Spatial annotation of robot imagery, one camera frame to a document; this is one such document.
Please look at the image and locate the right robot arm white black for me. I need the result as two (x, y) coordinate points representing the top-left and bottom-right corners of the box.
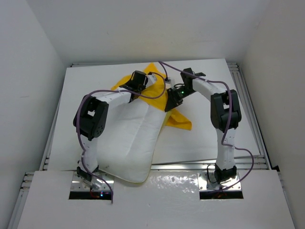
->
(164, 68), (242, 184)

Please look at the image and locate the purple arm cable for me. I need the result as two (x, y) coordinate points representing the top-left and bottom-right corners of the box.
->
(158, 61), (254, 191)
(75, 72), (167, 205)

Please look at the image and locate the white front cover panel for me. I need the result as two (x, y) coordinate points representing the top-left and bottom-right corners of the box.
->
(18, 170), (294, 229)

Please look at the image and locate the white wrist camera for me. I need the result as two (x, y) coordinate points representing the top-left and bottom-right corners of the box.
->
(164, 77), (175, 87)
(145, 73), (157, 88)

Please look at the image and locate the yellow pillowcase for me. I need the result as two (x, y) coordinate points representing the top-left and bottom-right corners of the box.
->
(111, 63), (192, 131)

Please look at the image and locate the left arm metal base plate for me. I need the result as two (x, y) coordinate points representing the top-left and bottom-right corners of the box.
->
(69, 172), (112, 200)

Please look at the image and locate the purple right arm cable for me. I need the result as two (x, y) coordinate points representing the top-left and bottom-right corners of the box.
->
(158, 61), (254, 191)

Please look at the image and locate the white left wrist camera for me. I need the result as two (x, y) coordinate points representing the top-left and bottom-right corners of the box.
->
(145, 73), (157, 88)

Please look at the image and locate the white pillow with yellow edge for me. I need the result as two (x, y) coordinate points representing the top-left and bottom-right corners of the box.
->
(97, 99), (167, 183)

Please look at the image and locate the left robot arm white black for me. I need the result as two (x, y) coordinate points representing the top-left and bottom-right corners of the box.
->
(73, 71), (156, 183)

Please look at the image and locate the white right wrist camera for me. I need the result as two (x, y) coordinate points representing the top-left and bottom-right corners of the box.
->
(164, 77), (175, 87)

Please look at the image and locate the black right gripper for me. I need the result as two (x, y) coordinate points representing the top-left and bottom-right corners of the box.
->
(166, 85), (196, 112)

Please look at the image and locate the black thin base cable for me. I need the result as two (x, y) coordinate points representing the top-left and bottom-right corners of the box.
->
(206, 164), (221, 187)

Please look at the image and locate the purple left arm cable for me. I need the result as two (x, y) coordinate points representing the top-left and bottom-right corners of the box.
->
(75, 72), (167, 205)

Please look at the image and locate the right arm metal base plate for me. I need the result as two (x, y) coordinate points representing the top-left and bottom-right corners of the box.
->
(197, 170), (244, 200)

